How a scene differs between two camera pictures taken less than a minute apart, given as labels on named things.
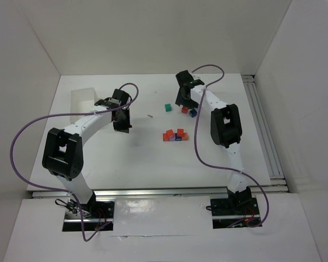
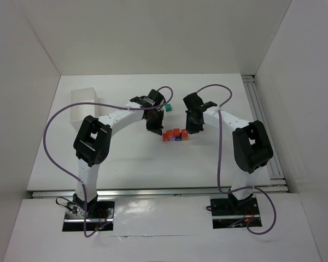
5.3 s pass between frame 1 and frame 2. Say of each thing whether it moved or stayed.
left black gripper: moved
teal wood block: stayed
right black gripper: moved
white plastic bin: stayed
